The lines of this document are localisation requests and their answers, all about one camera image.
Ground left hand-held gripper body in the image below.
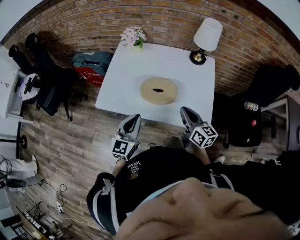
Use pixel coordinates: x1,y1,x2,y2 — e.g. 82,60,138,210
111,131,141,162

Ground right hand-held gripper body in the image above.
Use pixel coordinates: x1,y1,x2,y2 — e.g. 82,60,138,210
181,120,219,150

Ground round wooden ring tray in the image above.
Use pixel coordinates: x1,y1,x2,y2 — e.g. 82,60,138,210
140,76,178,105

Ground person's right forearm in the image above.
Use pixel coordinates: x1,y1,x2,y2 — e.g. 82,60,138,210
193,145,212,166

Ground person's left forearm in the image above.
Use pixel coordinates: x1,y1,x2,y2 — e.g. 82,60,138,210
112,159,127,177

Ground person in blue mask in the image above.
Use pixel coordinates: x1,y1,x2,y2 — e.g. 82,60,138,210
86,145,235,236

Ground black office chair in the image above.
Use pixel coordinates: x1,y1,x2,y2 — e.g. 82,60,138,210
212,64,300,149
8,32,89,122

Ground clear bottle with label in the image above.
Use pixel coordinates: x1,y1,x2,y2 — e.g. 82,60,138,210
243,101,260,112

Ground red bag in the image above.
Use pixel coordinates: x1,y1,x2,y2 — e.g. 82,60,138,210
74,67,105,87

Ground person's face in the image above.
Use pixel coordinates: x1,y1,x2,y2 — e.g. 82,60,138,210
114,177,293,240

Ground white shade brass table lamp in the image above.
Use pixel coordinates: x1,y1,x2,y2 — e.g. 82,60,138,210
189,17,223,66

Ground pink flowers in pale vase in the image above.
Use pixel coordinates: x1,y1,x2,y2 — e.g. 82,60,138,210
120,26,147,55

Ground grey desk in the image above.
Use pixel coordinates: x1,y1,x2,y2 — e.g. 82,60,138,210
260,93,300,153

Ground black stand with round base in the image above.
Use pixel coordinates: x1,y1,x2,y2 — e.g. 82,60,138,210
0,134,29,159

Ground black tripod stands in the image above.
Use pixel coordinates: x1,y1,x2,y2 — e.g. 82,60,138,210
15,201,74,240

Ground white cabinet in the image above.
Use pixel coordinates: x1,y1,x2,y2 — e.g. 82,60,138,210
0,45,34,125

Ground white device with black handles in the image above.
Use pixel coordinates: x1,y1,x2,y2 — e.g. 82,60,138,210
14,73,40,102

